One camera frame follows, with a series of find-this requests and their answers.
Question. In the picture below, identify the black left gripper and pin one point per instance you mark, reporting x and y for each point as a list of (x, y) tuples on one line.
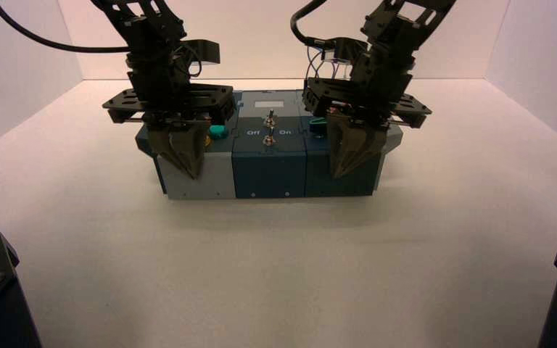
[(173, 101)]

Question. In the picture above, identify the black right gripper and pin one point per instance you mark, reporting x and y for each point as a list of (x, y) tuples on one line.
[(370, 96)]

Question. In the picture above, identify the dark teal grey control box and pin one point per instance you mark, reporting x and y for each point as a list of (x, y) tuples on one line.
[(269, 168)]

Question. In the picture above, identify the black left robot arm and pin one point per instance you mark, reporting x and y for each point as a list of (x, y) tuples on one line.
[(149, 29)]

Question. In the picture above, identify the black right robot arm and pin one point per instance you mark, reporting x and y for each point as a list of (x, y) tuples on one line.
[(403, 24)]

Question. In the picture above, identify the green dome push button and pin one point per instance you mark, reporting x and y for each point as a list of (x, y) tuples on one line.
[(217, 132)]

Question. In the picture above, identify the green rotary pointer knob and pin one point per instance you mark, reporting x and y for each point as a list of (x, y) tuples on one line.
[(318, 128)]

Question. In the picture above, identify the metal toggle switch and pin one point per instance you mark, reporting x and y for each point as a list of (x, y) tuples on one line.
[(269, 139), (270, 119)]

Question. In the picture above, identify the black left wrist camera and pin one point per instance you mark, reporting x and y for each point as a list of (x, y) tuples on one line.
[(204, 52)]

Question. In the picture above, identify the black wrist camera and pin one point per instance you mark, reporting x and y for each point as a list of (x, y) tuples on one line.
[(204, 52), (346, 48)]

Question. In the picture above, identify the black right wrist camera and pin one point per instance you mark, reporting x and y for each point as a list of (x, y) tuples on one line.
[(346, 48)]

